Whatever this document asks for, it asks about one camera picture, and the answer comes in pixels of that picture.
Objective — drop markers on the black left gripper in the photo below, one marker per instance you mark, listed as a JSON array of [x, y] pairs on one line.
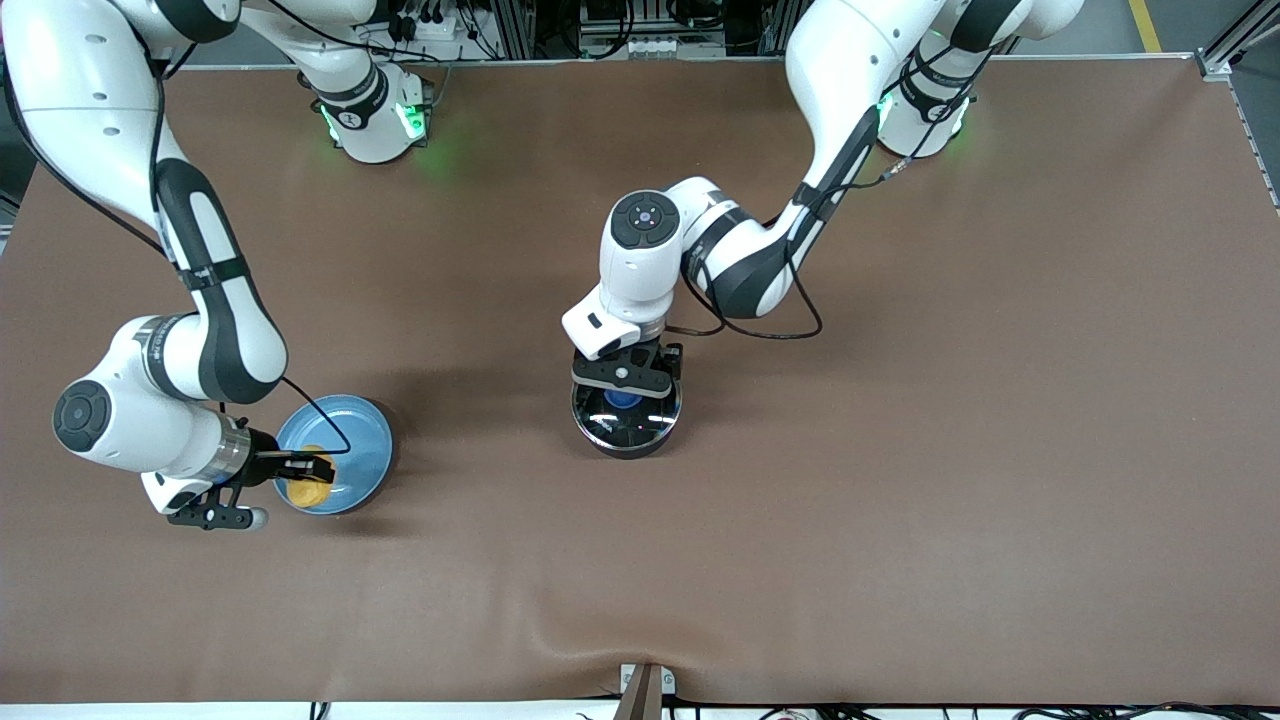
[[671, 357]]

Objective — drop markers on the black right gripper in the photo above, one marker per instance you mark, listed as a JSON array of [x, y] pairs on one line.
[[262, 462]]

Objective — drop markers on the yellow potato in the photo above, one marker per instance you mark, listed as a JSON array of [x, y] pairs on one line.
[[305, 493]]

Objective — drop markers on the glass lid with blue knob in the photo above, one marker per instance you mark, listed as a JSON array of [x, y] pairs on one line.
[[630, 425]]

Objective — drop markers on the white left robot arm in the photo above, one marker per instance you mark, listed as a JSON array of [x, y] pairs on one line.
[[840, 60]]

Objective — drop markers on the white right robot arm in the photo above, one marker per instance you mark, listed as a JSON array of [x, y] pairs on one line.
[[100, 100]]

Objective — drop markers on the light blue plate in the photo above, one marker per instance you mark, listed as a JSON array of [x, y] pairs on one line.
[[355, 440]]

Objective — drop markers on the brown table cover mat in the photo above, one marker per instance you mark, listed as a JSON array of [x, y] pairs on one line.
[[900, 550]]

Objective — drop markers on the white power strip with plugs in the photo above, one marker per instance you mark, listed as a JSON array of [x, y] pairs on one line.
[[430, 30]]

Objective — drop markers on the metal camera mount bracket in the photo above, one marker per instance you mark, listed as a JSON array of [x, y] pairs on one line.
[[645, 692]]

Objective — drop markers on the aluminium frame post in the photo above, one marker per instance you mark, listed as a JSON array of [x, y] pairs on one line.
[[518, 28]]

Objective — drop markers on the aluminium corner frame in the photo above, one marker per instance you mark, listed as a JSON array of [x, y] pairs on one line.
[[1235, 45]]

